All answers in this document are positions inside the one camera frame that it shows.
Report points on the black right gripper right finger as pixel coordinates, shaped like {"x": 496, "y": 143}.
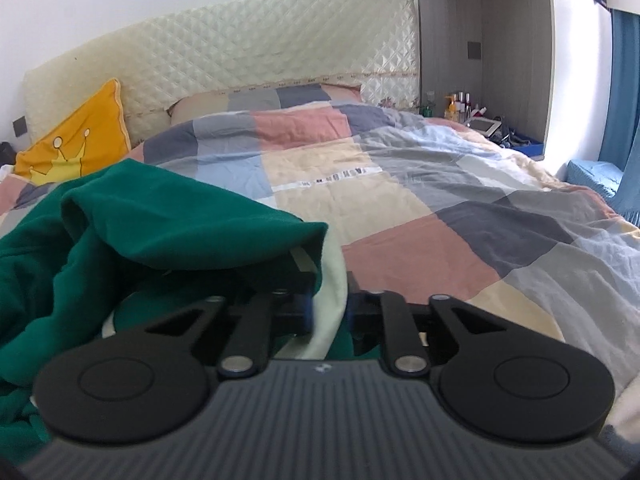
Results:
{"x": 498, "y": 378}

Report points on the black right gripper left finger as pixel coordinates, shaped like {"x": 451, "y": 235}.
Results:
{"x": 140, "y": 384}

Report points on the green and white sweatshirt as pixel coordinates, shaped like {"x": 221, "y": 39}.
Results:
{"x": 129, "y": 244}

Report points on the patchwork checked duvet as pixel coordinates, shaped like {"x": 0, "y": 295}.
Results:
{"x": 420, "y": 206}

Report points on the blue covered seat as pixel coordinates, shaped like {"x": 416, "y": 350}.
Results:
{"x": 602, "y": 177}

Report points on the blue tray on nightstand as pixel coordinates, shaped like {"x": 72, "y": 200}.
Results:
{"x": 523, "y": 144}

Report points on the yellow crown cushion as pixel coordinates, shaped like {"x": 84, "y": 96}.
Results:
{"x": 93, "y": 137}

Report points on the white tablet device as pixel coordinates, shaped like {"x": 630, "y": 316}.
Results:
{"x": 486, "y": 127}

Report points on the orange bottle on nightstand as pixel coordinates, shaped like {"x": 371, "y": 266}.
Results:
{"x": 451, "y": 112}

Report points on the blue curtain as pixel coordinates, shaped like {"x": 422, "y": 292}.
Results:
{"x": 620, "y": 144}

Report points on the patchwork pillow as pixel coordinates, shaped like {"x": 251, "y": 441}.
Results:
{"x": 275, "y": 98}

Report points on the cream quilted headboard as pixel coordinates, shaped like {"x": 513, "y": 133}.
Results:
{"x": 233, "y": 46}

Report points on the dark wall socket left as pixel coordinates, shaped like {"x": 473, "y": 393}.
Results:
{"x": 20, "y": 126}

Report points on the dark wall switch in niche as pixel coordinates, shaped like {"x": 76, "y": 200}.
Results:
{"x": 474, "y": 50}

